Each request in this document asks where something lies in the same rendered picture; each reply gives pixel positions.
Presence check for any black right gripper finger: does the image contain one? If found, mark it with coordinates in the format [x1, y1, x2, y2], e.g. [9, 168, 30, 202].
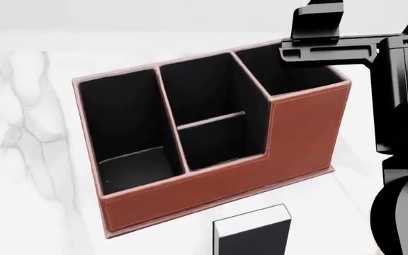
[278, 34, 383, 67]
[290, 0, 347, 45]

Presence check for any black rectangular box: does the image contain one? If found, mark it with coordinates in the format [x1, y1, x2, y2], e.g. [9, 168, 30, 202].
[212, 203, 294, 255]

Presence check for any brown leather desk caddy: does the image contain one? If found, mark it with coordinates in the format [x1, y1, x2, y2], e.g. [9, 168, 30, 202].
[72, 39, 352, 232]

